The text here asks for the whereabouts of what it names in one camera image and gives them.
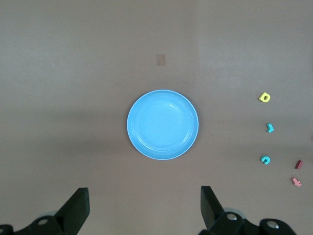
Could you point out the brown tape patch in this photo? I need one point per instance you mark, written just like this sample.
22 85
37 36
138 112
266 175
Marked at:
161 60

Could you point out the yellow foam letter b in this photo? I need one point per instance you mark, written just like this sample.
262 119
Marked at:
261 96

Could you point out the blue plate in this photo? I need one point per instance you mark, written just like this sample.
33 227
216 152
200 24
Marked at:
162 124

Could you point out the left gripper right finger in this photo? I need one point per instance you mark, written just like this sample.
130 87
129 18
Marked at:
210 210

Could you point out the teal foam letter c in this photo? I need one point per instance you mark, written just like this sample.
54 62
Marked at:
265 157

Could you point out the pink foam letter t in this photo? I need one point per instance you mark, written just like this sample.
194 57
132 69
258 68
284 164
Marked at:
296 182

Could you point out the teal foam letter r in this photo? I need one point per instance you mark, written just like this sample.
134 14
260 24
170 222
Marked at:
270 130

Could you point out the dark red foam letter i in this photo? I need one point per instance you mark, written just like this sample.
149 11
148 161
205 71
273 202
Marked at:
298 164

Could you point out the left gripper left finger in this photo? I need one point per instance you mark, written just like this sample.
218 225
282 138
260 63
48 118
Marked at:
73 210

